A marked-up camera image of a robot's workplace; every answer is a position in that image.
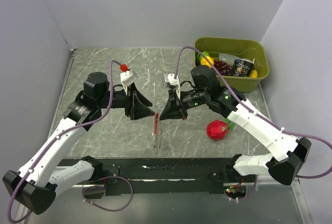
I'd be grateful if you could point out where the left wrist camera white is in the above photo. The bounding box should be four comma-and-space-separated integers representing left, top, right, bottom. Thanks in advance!
120, 69, 138, 95

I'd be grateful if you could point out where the aluminium frame rail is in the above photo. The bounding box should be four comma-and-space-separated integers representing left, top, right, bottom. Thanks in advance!
24, 179, 312, 223

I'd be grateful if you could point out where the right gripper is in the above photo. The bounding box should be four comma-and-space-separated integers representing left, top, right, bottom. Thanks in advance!
159, 87, 209, 120

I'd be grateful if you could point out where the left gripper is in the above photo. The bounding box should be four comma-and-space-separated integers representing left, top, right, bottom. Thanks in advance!
97, 81, 155, 119

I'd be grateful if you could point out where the olive green plastic bin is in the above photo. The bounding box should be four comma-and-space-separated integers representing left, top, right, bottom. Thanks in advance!
194, 37, 270, 93

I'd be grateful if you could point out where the green lime upper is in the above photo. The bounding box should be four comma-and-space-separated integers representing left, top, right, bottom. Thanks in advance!
196, 51, 210, 61

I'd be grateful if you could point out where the dark red grape bunch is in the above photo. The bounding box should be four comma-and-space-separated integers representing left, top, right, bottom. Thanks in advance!
214, 60, 232, 76

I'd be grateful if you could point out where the small yellow fruit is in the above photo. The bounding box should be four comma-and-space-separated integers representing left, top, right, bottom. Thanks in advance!
250, 69, 258, 78

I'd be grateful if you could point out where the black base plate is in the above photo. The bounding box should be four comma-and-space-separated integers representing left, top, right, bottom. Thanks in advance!
79, 158, 255, 196

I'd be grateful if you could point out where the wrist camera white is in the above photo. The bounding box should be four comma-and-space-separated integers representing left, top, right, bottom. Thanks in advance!
120, 69, 138, 95
162, 74, 181, 99

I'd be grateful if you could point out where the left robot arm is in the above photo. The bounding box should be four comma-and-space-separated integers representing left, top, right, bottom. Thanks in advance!
3, 69, 155, 215

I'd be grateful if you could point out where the yellow lemon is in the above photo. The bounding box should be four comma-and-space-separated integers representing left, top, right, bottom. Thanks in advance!
200, 56, 214, 68

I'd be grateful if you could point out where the red dragon fruit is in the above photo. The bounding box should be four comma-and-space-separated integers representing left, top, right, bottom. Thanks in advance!
206, 120, 234, 141

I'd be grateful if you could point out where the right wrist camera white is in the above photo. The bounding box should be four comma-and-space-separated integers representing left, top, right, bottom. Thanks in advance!
162, 74, 181, 99

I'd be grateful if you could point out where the black drink carton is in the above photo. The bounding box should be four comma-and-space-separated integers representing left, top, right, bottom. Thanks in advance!
230, 58, 255, 77

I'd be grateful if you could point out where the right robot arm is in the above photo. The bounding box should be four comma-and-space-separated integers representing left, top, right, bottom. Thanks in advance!
159, 65, 311, 185

